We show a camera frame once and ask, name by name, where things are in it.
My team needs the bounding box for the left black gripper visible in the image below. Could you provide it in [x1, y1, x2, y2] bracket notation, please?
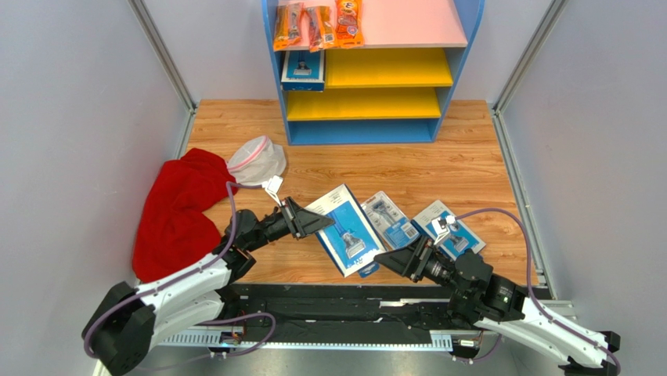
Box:
[245, 197, 334, 252]

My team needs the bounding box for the white blue Harry's box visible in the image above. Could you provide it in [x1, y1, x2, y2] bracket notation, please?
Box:
[280, 50, 326, 92]
[306, 184, 386, 278]

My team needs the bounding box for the narrow orange razor pack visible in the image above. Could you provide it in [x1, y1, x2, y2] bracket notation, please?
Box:
[305, 5, 337, 52]

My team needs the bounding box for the orange BIC razor bag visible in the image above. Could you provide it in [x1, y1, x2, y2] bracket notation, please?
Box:
[335, 0, 365, 49]

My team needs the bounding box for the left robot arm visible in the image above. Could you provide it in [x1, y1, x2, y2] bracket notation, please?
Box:
[81, 197, 335, 375]

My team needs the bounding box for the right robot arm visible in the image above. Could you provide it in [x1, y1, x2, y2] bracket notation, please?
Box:
[374, 236, 622, 375]

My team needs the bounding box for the blue shelf unit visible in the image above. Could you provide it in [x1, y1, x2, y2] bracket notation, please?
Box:
[269, 1, 485, 146]

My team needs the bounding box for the orange razor pack on shelf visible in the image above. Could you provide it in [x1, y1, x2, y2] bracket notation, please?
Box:
[272, 2, 304, 51]

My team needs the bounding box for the clear blister razor pack right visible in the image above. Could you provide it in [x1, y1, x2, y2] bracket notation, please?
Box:
[361, 191, 419, 251]

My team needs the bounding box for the blue razor box right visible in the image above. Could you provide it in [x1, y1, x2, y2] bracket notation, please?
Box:
[411, 200, 486, 260]

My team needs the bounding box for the white mesh zip bag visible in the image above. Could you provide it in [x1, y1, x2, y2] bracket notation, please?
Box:
[227, 136, 287, 186]

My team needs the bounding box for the red cloth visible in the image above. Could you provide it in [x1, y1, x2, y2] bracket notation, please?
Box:
[132, 148, 236, 283]

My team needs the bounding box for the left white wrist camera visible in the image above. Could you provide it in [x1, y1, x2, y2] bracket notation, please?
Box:
[261, 175, 283, 206]

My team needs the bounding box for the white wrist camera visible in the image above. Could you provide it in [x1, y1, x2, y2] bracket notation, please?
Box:
[261, 175, 283, 206]
[431, 215, 456, 247]

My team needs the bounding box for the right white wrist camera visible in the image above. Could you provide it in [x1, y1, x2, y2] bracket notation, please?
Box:
[431, 215, 456, 247]

